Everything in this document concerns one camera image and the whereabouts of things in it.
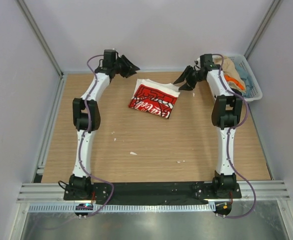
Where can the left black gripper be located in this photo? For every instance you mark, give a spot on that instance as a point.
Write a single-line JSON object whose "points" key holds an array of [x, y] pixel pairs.
{"points": [[123, 66]]}

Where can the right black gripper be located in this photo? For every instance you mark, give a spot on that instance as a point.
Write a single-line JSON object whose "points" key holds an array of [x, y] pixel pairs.
{"points": [[193, 76]]}

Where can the white t shirt red print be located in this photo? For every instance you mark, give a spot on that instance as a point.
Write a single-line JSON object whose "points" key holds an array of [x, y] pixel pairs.
{"points": [[154, 98]]}

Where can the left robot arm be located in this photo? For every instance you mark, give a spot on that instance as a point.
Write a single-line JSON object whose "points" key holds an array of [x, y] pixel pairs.
{"points": [[87, 119]]}

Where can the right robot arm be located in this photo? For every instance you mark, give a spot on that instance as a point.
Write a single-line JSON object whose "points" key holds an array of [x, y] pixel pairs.
{"points": [[225, 117]]}

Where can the orange garment in basket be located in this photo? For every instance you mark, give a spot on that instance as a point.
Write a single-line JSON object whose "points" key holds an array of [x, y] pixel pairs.
{"points": [[234, 82]]}

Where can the beige garment in basket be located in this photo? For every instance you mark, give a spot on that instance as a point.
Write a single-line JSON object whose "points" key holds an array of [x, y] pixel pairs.
{"points": [[228, 68]]}

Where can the black garment in basket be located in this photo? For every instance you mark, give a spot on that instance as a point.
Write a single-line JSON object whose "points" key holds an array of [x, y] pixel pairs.
{"points": [[236, 91]]}

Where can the light blue garment in basket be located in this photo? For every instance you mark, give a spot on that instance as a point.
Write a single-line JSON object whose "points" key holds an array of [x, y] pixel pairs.
{"points": [[246, 78]]}

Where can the white plastic basket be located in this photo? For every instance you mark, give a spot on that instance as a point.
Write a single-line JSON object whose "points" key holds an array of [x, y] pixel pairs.
{"points": [[256, 92]]}

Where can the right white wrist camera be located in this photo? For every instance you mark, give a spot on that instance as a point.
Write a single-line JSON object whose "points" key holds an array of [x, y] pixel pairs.
{"points": [[197, 62]]}

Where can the right corner aluminium post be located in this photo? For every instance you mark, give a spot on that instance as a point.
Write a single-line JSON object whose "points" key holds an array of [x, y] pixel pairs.
{"points": [[266, 20]]}

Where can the corner aluminium post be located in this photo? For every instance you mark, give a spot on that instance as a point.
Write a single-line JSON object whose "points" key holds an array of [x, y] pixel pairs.
{"points": [[266, 20], [39, 36]]}

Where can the left corner aluminium post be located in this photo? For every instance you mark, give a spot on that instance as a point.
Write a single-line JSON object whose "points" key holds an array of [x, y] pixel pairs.
{"points": [[39, 36]]}

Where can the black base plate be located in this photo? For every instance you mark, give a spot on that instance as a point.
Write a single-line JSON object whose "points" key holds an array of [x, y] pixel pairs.
{"points": [[150, 193]]}

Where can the white slotted cable duct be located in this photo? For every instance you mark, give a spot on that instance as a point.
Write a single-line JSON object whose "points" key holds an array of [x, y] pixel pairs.
{"points": [[87, 208]]}

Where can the aluminium rail frame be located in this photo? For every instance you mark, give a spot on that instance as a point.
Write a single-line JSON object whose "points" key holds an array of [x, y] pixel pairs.
{"points": [[52, 192]]}

